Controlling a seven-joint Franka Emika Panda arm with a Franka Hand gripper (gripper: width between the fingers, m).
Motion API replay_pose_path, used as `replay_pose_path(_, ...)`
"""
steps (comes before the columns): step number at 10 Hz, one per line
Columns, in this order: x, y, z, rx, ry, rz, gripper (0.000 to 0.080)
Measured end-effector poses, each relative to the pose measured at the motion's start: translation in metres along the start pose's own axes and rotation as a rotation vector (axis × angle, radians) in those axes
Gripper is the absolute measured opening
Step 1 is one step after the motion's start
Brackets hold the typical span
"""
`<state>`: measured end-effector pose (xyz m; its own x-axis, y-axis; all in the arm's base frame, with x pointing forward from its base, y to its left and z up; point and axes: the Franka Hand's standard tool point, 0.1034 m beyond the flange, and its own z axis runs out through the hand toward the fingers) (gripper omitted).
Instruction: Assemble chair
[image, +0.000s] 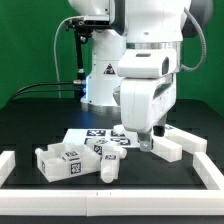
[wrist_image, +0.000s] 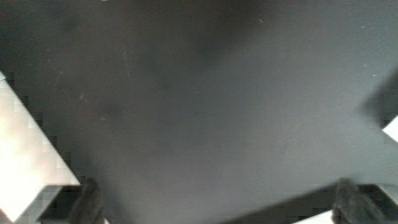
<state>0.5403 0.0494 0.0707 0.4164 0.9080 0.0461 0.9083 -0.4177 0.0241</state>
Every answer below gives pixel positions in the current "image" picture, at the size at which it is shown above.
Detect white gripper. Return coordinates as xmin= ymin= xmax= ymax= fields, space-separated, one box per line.
xmin=114 ymin=74 xmax=176 ymax=152

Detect white chair back frame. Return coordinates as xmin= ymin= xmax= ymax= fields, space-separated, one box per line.
xmin=113 ymin=124 xmax=207 ymax=162

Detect white chair seat tray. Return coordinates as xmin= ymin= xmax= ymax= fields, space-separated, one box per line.
xmin=35 ymin=143 xmax=100 ymax=182

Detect white tagged cube nut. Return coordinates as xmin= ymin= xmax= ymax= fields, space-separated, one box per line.
xmin=61 ymin=151 xmax=80 ymax=162

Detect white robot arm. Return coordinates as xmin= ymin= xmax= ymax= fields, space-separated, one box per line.
xmin=68 ymin=0 xmax=213 ymax=152

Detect white fiducial tag sheet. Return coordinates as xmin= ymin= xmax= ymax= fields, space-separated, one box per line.
xmin=63 ymin=129 xmax=139 ymax=148

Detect white front fence bar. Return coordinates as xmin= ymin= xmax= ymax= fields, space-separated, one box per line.
xmin=0 ymin=190 xmax=224 ymax=216

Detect white left fence piece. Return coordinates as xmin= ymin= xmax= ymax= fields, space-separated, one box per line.
xmin=0 ymin=151 xmax=15 ymax=187

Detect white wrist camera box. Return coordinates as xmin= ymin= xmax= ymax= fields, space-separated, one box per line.
xmin=117 ymin=49 xmax=174 ymax=79

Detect black cables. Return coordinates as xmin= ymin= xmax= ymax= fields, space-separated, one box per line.
xmin=8 ymin=79 xmax=87 ymax=103

